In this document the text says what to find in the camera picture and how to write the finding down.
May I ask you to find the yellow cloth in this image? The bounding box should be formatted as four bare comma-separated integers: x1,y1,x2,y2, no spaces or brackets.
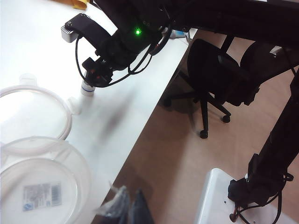
71,0,89,10

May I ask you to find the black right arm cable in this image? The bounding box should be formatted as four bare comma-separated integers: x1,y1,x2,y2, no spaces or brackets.
75,22,174,89

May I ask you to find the round clear plastic lid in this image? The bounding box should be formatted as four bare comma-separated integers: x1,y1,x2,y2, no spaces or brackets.
0,73,83,155

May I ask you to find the white robot base platform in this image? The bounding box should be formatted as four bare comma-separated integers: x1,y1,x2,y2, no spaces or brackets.
194,168,299,224

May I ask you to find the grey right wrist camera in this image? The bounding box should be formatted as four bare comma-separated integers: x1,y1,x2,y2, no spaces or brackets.
61,13,117,49

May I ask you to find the small white medicine bottle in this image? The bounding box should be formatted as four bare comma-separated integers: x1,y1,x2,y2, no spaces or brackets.
78,80,96,113

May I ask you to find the black office chair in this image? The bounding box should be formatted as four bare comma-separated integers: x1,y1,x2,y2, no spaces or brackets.
163,38,260,140

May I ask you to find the round clear plastic box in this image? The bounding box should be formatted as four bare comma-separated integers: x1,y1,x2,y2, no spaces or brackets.
0,136,93,224

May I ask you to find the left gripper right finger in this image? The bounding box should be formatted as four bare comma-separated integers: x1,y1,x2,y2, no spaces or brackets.
130,188,155,224

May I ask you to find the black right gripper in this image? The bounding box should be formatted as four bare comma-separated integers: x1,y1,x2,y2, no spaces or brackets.
82,56,114,88

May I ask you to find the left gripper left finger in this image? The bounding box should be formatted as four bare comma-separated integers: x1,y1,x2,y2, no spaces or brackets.
94,180,130,224

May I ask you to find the small white blue object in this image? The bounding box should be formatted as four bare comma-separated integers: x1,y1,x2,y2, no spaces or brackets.
171,29,190,41

